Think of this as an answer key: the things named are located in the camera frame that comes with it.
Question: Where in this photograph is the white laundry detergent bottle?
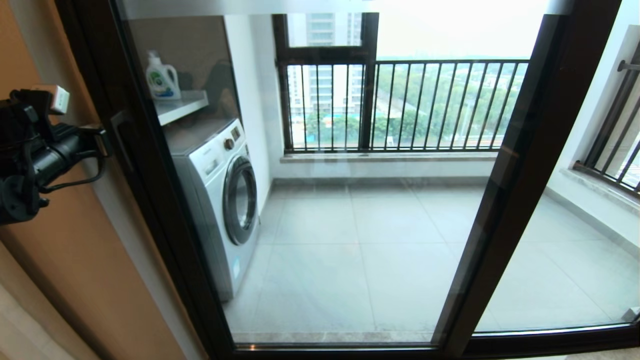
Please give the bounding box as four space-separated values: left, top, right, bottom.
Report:
145 50 182 101

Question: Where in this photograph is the dark brown wall panel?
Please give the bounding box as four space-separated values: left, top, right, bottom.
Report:
127 16 243 123

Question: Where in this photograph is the dark window frame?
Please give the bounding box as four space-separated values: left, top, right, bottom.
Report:
272 13 380 152

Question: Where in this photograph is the black camera cable loop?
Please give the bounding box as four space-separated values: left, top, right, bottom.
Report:
39 150 108 195

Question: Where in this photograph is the polished stone door threshold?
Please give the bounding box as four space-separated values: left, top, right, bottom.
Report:
530 348 640 360

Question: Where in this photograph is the white front-load washing machine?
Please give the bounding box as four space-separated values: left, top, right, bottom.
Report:
165 117 262 302

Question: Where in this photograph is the black metal balcony railing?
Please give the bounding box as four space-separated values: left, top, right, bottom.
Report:
276 59 530 152

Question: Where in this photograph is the white curtain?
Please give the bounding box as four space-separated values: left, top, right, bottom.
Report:
0 240 101 360

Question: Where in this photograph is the white wall shelf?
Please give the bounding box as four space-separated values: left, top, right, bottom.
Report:
154 90 210 126

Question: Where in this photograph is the dark framed fixed glass panel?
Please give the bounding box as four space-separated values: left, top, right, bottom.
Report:
435 0 640 360

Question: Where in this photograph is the grey stone window sill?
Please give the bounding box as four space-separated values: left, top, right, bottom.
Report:
280 151 498 165
560 169 640 216

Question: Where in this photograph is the dark framed sliding glass door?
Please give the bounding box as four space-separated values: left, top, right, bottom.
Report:
59 0 621 360

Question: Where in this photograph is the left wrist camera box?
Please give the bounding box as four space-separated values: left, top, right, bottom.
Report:
31 85 71 115

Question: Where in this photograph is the grey high-rise building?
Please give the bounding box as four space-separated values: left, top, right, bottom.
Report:
289 13 363 120

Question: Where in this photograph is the black metal window railing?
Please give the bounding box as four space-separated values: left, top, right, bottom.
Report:
572 50 640 201

